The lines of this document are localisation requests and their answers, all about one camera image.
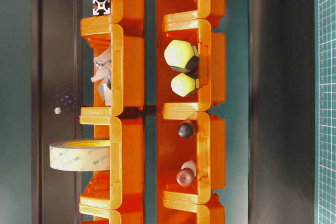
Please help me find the black round tool handle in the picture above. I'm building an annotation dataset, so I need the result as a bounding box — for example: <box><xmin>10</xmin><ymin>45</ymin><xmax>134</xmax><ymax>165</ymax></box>
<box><xmin>177</xmin><ymin>120</ymin><xmax>197</xmax><ymax>138</ymax></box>

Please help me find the cream double-sided tape roll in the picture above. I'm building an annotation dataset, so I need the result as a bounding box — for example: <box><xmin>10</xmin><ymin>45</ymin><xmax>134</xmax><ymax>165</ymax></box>
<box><xmin>49</xmin><ymin>140</ymin><xmax>110</xmax><ymax>172</ymax></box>

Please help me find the black aluminium profile frame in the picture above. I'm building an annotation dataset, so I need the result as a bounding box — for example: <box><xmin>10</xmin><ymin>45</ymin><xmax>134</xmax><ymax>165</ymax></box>
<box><xmin>92</xmin><ymin>0</ymin><xmax>111</xmax><ymax>16</ymax></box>

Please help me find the upper orange bin with brackets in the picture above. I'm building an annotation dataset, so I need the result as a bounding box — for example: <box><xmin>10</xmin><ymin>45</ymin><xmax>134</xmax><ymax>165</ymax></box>
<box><xmin>81</xmin><ymin>24</ymin><xmax>145</xmax><ymax>116</ymax></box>

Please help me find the small silver hex nut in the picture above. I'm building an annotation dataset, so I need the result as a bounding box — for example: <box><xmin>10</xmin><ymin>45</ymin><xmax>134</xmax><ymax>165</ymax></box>
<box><xmin>54</xmin><ymin>107</ymin><xmax>61</xmax><ymax>114</ymax></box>

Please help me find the small yellow black screwdriver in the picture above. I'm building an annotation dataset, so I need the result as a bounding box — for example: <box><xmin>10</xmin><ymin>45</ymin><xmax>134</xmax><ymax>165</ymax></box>
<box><xmin>171</xmin><ymin>73</ymin><xmax>200</xmax><ymax>97</ymax></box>

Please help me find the large yellow black screwdriver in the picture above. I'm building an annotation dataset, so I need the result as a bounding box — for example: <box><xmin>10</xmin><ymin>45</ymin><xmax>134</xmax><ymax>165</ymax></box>
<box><xmin>164</xmin><ymin>40</ymin><xmax>200</xmax><ymax>73</ymax></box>

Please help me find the upper orange bin with profiles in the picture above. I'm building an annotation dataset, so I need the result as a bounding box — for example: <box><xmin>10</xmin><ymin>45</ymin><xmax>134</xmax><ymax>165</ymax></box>
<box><xmin>81</xmin><ymin>0</ymin><xmax>145</xmax><ymax>37</ymax></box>

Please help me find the black rack base stand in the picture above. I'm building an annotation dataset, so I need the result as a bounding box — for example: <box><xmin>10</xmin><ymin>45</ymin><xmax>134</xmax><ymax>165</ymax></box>
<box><xmin>248</xmin><ymin>0</ymin><xmax>316</xmax><ymax>223</ymax></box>

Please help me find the pile of silver corner brackets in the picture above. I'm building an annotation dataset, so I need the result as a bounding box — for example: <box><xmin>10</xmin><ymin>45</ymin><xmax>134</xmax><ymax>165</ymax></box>
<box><xmin>91</xmin><ymin>46</ymin><xmax>112</xmax><ymax>106</ymax></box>

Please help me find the green cutting mat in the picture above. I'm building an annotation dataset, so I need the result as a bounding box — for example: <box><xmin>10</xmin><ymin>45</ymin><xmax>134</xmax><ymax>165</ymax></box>
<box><xmin>314</xmin><ymin>0</ymin><xmax>335</xmax><ymax>223</ymax></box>

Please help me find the upper orange bin with tape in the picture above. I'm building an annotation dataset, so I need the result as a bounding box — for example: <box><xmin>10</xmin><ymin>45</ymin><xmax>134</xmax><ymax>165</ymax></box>
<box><xmin>79</xmin><ymin>115</ymin><xmax>144</xmax><ymax>218</ymax></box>

